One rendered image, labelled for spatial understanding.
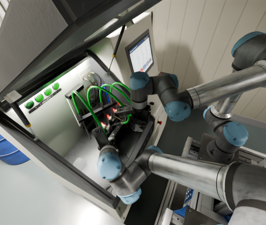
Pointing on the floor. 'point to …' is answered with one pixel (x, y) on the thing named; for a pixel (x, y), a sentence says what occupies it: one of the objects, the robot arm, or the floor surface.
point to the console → (134, 33)
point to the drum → (1, 147)
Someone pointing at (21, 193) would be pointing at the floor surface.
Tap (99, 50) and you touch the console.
